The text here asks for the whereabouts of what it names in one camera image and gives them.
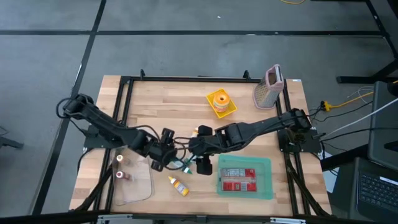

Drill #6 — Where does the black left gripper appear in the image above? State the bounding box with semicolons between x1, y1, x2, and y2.
136;133;178;172

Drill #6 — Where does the red food colouring bottle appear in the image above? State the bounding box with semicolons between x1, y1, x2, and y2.
115;170;131;182

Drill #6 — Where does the orange toy donut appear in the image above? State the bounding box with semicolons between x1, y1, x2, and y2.
213;91;231;109

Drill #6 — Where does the red printed package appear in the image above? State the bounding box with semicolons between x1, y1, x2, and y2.
220;167;257;192

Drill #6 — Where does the clear plastic container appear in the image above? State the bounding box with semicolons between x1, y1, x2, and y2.
113;142;155;206

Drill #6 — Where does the yellow plastic basket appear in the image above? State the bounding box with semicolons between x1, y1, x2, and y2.
206;88;239;120

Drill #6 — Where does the pink metal box grater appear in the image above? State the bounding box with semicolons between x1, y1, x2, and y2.
252;63;285;110

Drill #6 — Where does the black crossbar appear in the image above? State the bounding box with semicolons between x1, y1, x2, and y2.
0;210;398;224

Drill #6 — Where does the grey chair base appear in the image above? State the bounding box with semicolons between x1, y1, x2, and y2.
0;126;25;150

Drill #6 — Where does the black desk leg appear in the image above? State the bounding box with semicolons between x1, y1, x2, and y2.
336;0;398;84

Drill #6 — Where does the dark grey laptop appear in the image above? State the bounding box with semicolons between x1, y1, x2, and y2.
329;156;398;224

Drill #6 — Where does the grey computer case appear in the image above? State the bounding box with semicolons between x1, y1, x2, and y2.
368;80;398;172

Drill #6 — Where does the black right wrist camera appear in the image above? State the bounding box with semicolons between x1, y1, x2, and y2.
196;156;214;176

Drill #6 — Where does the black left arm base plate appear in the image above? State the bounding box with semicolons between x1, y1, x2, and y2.
80;123;129;149

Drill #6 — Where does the black aluminium table frame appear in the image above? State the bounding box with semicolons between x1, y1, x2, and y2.
70;68;332;218

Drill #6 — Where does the silver metal bracket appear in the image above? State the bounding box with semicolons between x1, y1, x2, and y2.
96;213;133;224
269;217;307;224

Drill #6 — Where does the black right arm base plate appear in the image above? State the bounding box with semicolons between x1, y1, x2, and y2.
277;127;323;153

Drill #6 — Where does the yellow extension cable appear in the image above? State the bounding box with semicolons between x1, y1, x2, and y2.
321;80;398;112

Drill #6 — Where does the white floor cable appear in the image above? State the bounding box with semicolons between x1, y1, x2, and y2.
331;98;398;134

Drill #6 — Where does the black floor cable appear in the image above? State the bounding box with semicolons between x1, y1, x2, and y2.
320;126;398;142

